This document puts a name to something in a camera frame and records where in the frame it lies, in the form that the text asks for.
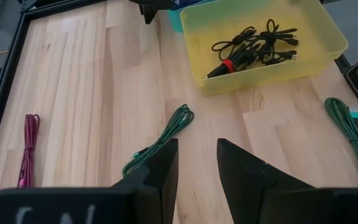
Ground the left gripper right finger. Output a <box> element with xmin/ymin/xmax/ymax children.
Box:
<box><xmin>217</xmin><ymin>138</ymin><xmax>316</xmax><ymax>224</ymax></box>

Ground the green braided USB cable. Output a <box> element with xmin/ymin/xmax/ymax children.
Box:
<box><xmin>122</xmin><ymin>104</ymin><xmax>195</xmax><ymax>178</ymax></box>
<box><xmin>324</xmin><ymin>96</ymin><xmax>358</xmax><ymax>189</ymax></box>

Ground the black aluminium rig frame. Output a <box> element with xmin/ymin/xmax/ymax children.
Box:
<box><xmin>0</xmin><ymin>0</ymin><xmax>358</xmax><ymax>187</ymax></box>

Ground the black USB cable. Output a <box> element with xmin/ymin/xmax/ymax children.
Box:
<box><xmin>253</xmin><ymin>49</ymin><xmax>298</xmax><ymax>67</ymax></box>
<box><xmin>259</xmin><ymin>18</ymin><xmax>300</xmax><ymax>47</ymax></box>
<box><xmin>211</xmin><ymin>26</ymin><xmax>257</xmax><ymax>62</ymax></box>

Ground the teal plastic bin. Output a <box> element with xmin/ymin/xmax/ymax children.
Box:
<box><xmin>167</xmin><ymin>0</ymin><xmax>217</xmax><ymax>34</ymax></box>

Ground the yellow plastic bin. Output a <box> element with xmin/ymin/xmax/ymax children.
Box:
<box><xmin>180</xmin><ymin>0</ymin><xmax>349</xmax><ymax>96</ymax></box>

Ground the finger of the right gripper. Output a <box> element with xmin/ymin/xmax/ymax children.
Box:
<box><xmin>139</xmin><ymin>0</ymin><xmax>168</xmax><ymax>25</ymax></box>

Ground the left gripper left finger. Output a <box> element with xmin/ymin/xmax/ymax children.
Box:
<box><xmin>110</xmin><ymin>138</ymin><xmax>180</xmax><ymax>224</ymax></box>

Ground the black cable with red band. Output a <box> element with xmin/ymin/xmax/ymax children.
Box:
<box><xmin>206</xmin><ymin>46</ymin><xmax>254</xmax><ymax>79</ymax></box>

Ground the magenta braided USB cable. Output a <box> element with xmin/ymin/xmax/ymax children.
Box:
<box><xmin>16</xmin><ymin>113</ymin><xmax>42</xmax><ymax>189</ymax></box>

